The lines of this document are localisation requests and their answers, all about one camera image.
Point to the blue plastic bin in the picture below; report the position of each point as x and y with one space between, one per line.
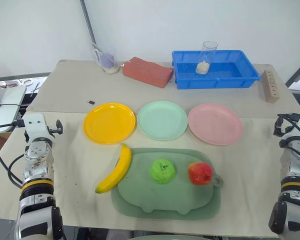
227 71

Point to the green apple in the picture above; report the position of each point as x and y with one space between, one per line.
163 172

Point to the yellow plastic plate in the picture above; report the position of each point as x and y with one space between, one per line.
109 123

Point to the purple scoop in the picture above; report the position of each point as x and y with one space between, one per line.
107 60

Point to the mint green plastic plate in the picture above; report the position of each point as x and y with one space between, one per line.
162 120

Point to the red apple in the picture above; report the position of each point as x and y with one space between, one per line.
200 173

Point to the green pig-shaped cutting board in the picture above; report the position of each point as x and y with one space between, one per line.
165 198

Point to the metal tweezers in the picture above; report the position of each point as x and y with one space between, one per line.
35 88

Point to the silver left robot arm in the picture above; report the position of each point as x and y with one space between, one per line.
35 220

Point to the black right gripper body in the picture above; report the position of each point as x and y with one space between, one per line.
281 128

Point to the wooden block with holes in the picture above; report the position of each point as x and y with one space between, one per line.
271 86

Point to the clear glass with grains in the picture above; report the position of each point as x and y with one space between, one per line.
203 67

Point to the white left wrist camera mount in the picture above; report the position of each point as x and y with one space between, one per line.
35 125

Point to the white flat device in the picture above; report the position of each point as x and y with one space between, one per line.
11 97

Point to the red brick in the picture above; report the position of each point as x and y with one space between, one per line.
147 72

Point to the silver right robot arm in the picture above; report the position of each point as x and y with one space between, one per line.
295 162

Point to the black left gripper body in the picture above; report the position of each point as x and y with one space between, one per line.
50 130

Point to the beige table cloth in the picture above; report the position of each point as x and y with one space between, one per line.
77 160

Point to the glass beaker with grains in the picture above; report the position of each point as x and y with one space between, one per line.
111 68

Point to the yellow banana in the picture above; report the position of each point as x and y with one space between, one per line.
120 167

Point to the pink plastic plate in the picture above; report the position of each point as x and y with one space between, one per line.
215 124

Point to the small black chip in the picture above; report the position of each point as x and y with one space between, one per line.
91 102

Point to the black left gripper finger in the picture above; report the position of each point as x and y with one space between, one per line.
59 127

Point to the scissors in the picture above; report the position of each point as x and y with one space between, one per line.
23 82

